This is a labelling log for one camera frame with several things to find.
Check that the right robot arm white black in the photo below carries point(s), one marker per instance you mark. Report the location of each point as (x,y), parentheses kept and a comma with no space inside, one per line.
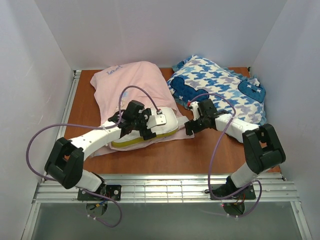
(262,147)

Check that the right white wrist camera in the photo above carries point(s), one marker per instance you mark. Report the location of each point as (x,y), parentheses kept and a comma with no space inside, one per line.
(193,106)

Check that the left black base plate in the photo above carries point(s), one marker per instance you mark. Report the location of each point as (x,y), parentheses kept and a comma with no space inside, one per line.
(112,191)

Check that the aluminium rail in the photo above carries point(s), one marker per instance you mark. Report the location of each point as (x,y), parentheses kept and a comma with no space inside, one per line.
(71,96)
(172,188)

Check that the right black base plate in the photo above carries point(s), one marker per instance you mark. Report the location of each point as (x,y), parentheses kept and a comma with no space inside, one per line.
(220,190)

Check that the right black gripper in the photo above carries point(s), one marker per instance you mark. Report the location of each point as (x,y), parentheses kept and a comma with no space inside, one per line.
(194,125)

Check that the pink pillowcase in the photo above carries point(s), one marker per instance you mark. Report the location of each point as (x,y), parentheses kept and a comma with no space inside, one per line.
(116,86)

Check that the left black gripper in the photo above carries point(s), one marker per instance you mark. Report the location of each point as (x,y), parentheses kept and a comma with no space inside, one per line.
(146,128)

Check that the white pillow yellow edge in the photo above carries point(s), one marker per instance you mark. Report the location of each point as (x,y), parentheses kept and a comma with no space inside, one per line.
(134,141)

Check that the aluminium front rail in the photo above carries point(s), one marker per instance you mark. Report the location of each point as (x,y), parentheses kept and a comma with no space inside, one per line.
(172,188)

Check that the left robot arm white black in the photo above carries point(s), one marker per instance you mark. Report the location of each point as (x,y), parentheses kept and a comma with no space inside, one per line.
(66,161)

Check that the aluminium left side rail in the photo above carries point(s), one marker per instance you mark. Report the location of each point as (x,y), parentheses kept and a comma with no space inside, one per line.
(71,96)

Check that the blue white houndstooth pillow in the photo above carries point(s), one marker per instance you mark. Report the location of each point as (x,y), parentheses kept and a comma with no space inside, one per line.
(199,78)

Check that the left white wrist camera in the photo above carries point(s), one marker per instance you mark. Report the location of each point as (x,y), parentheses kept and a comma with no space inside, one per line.
(157,117)

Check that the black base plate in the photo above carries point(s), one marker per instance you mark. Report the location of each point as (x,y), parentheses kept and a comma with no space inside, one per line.
(112,191)
(220,190)

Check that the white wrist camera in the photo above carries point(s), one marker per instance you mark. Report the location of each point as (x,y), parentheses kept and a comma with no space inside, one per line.
(157,117)
(193,106)

